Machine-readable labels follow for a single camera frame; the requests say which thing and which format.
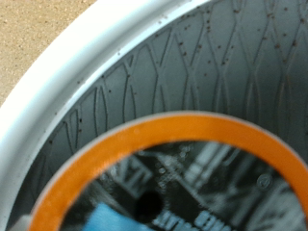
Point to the white two-tier turntable stand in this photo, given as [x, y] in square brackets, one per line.
[41, 83]

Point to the orange-rimmed coffee pod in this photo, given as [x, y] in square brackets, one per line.
[179, 128]

